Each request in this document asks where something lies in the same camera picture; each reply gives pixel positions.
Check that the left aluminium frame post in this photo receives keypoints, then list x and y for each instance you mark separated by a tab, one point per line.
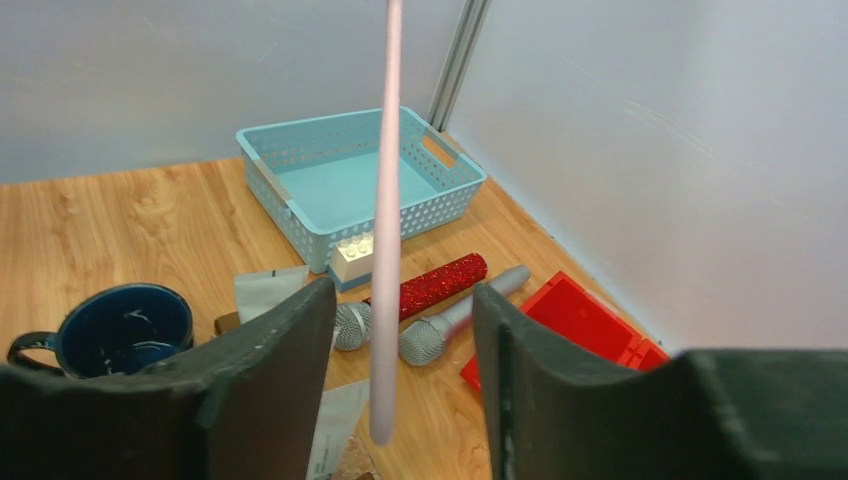
456	64

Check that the white toothpaste tube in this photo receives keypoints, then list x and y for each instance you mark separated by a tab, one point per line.
258	292

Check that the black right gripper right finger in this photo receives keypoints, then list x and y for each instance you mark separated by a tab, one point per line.
554	410

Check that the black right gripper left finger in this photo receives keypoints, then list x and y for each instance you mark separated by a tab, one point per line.
243	405

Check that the grey toothpaste tube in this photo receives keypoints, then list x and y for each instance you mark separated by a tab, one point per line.
339	412

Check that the red glitter microphone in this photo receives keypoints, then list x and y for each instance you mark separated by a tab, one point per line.
353	319

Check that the light blue plastic basket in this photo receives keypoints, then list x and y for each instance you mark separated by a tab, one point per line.
317	178

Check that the dark blue mug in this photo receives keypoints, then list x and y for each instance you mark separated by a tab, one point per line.
117	331

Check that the white toy brick block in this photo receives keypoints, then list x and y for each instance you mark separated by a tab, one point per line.
351	262

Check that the silver microphone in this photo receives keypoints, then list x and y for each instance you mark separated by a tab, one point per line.
425	340

